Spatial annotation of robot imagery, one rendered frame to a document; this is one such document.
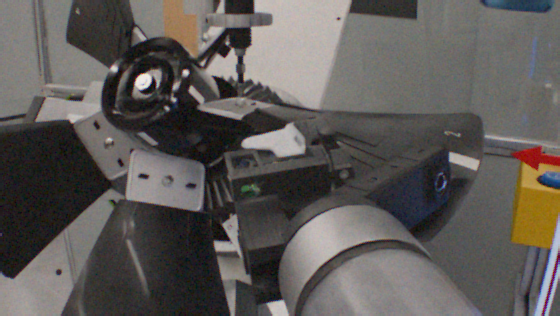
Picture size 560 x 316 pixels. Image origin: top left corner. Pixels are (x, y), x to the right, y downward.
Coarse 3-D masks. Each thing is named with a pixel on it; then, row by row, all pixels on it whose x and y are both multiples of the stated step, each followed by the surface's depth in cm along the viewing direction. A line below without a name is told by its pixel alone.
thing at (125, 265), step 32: (128, 224) 51; (160, 224) 53; (192, 224) 54; (96, 256) 49; (128, 256) 50; (160, 256) 51; (192, 256) 53; (96, 288) 48; (128, 288) 49; (160, 288) 50; (192, 288) 52
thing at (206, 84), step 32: (128, 64) 57; (160, 64) 54; (192, 64) 53; (128, 96) 54; (160, 96) 52; (192, 96) 53; (224, 96) 63; (128, 128) 52; (160, 128) 52; (192, 128) 55; (224, 160) 60
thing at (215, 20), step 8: (224, 8) 54; (208, 16) 51; (216, 16) 49; (224, 16) 49; (232, 16) 49; (240, 16) 49; (248, 16) 49; (256, 16) 49; (264, 16) 50; (208, 24) 51; (216, 24) 50; (224, 24) 49; (232, 24) 49; (240, 24) 49; (248, 24) 49; (256, 24) 50; (264, 24) 50
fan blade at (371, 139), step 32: (256, 128) 48; (352, 128) 49; (384, 128) 50; (416, 128) 50; (448, 128) 50; (480, 128) 50; (352, 160) 44; (384, 160) 44; (480, 160) 45; (448, 192) 41
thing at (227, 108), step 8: (208, 104) 54; (216, 104) 55; (224, 104) 56; (232, 104) 56; (248, 104) 58; (256, 104) 58; (264, 104) 59; (216, 112) 52; (224, 112) 51; (232, 112) 52; (240, 112) 53; (248, 112) 53
